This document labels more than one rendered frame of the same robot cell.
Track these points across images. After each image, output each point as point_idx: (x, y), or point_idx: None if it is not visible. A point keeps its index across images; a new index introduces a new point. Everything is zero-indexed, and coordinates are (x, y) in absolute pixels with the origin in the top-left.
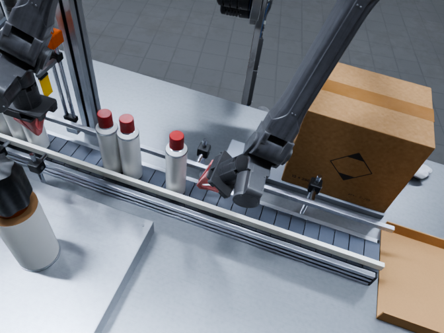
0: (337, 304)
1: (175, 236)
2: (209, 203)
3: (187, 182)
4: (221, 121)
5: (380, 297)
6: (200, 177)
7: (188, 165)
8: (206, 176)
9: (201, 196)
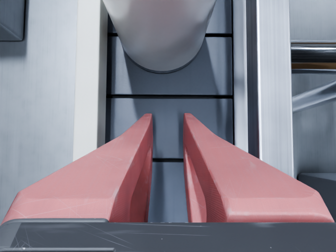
0: None
1: (31, 110)
2: (152, 193)
3: (217, 63)
4: None
5: None
6: (191, 119)
7: (248, 10)
8: (3, 226)
9: (171, 146)
